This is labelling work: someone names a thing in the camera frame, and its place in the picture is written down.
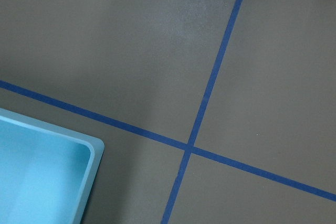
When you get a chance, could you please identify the blue tape grid lines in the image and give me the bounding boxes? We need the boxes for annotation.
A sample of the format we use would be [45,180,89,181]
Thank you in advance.
[1,0,335,223]

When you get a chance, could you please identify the light blue plastic bin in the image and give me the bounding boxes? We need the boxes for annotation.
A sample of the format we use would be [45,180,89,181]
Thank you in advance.
[1,109,104,223]

